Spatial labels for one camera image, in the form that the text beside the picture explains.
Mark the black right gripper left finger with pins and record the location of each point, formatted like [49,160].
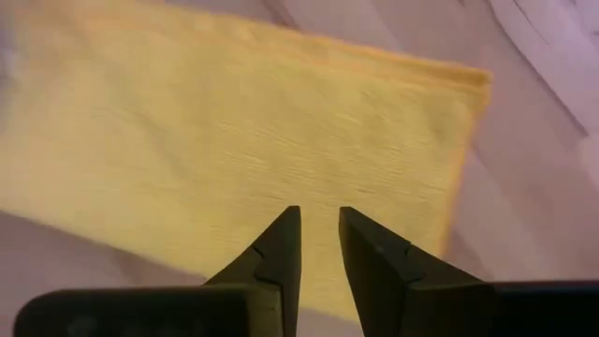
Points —
[276,262]

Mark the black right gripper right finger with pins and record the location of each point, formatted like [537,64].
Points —
[374,271]

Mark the yellow microfiber towel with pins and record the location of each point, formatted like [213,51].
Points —
[234,117]

